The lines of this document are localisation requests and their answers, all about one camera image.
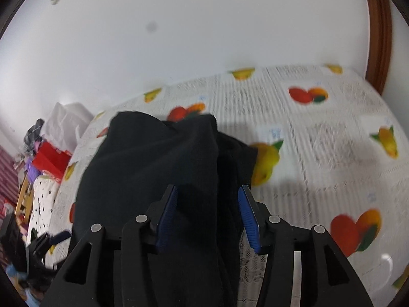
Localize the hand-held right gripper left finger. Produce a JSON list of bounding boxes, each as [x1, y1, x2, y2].
[[40, 185, 179, 307]]

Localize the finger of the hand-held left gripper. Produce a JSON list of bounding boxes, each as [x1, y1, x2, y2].
[[28, 229, 71, 257]]

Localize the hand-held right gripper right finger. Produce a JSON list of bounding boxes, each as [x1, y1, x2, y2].
[[238, 185, 374, 307]]

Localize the black t-shirt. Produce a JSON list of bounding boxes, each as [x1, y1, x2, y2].
[[71, 110, 259, 307]]

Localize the dark plaid clothes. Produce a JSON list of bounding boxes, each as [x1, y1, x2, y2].
[[23, 119, 45, 154]]

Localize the white dotted cloth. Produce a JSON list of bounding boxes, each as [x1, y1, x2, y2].
[[27, 176, 62, 247]]

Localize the wooden stool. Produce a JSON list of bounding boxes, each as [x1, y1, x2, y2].
[[15, 173, 34, 222]]

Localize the purple cloth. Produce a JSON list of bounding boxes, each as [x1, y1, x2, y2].
[[27, 157, 43, 180]]

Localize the red paper bag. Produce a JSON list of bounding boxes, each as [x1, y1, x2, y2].
[[31, 142, 72, 180]]

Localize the red striped cloth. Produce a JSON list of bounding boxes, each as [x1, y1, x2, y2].
[[0, 145, 23, 206]]

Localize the fruit print tablecloth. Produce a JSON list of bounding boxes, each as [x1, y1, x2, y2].
[[49, 64, 406, 307]]

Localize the white plastic bag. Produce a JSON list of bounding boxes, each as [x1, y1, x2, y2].
[[43, 102, 95, 150]]

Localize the brown wooden door frame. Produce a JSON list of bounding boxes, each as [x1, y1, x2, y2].
[[362, 0, 393, 96]]

